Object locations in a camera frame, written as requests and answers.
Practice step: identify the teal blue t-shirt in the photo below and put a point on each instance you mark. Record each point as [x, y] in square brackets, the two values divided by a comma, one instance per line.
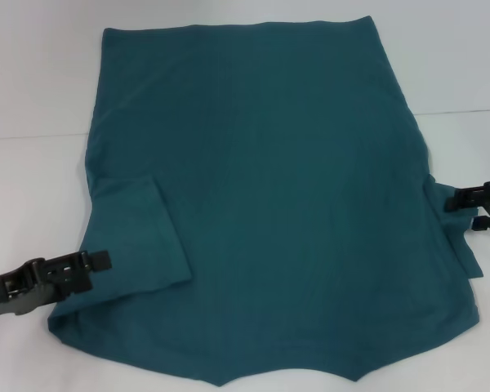
[269, 183]

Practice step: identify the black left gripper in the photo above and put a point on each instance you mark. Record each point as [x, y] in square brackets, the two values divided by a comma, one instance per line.
[12, 294]

